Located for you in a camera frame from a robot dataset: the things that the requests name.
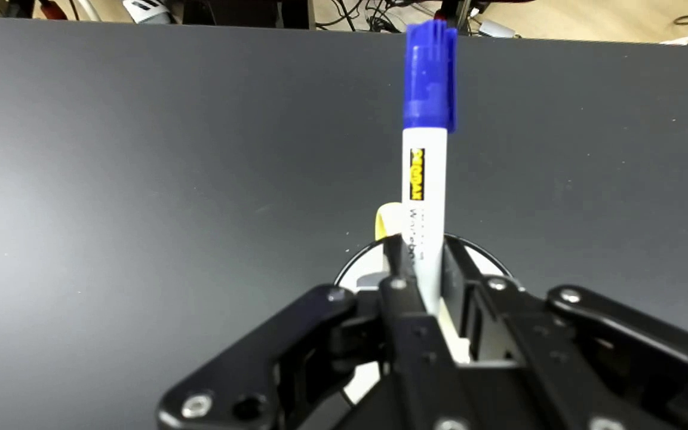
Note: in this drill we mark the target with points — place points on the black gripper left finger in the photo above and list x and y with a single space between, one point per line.
280 359

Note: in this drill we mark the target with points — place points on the white marker with blue cap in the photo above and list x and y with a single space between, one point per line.
428 157

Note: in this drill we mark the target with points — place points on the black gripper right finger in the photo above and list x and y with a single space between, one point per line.
623 350

